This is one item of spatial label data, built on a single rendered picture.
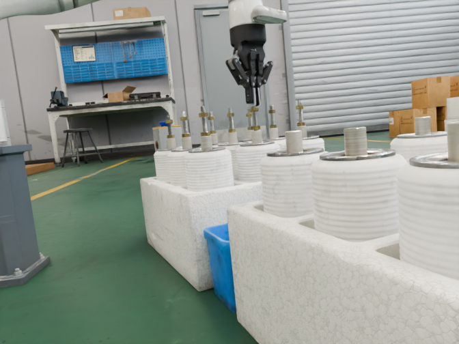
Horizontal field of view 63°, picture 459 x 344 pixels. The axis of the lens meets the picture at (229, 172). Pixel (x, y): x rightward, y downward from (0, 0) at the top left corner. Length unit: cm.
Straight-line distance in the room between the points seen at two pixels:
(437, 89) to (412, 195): 416
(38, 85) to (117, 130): 129
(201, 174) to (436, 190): 50
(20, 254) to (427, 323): 84
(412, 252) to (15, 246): 82
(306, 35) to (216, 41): 134
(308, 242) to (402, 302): 11
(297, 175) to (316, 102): 554
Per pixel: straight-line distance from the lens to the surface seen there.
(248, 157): 77
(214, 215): 70
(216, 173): 72
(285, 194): 47
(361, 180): 37
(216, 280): 68
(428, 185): 30
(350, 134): 40
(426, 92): 442
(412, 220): 31
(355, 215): 38
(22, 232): 98
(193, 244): 69
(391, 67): 647
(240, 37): 80
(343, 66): 618
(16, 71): 648
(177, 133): 113
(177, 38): 597
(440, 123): 457
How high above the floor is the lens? 29
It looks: 7 degrees down
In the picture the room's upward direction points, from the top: 6 degrees counter-clockwise
